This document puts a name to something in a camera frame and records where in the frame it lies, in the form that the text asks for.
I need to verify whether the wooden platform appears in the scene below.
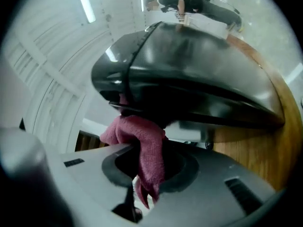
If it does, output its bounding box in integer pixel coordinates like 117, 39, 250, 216
212, 35, 303, 192

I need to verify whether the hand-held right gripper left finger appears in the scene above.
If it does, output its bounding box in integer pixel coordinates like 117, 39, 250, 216
43, 143, 141, 227

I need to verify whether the large black glossy box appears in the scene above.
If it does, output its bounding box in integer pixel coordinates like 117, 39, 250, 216
91, 20, 285, 143

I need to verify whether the pink cloth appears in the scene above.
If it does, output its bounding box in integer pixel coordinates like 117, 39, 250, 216
99, 112, 169, 210

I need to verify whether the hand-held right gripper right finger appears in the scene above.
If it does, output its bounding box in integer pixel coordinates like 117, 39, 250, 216
142, 139, 278, 227

